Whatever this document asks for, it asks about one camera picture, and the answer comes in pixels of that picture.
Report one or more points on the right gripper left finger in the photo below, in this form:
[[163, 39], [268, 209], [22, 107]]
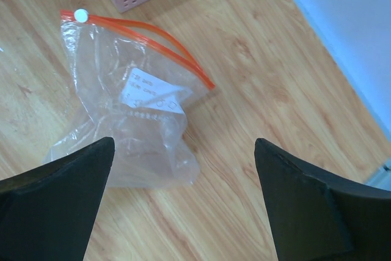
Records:
[[48, 213]]

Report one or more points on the clear zip bag orange seal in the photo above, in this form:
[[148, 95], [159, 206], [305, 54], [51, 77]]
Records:
[[134, 81]]

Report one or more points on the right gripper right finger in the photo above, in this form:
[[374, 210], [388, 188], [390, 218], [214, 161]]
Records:
[[317, 215]]

